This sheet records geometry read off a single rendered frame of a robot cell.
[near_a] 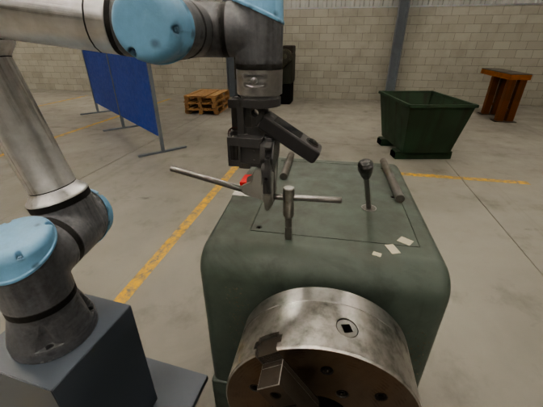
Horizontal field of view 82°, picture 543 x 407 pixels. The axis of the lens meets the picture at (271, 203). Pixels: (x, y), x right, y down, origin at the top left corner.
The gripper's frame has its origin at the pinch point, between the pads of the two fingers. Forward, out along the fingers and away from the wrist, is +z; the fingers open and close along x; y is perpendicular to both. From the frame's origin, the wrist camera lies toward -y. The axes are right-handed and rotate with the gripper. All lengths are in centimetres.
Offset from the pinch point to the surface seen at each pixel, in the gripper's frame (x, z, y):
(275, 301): 13.2, 12.4, -3.1
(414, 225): -9.9, 7.7, -30.2
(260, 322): 16.9, 14.0, -1.3
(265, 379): 26.1, 14.5, -3.9
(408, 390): 23.5, 15.4, -24.1
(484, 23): -966, -69, -388
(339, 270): 6.3, 9.6, -14.1
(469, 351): -87, 133, -103
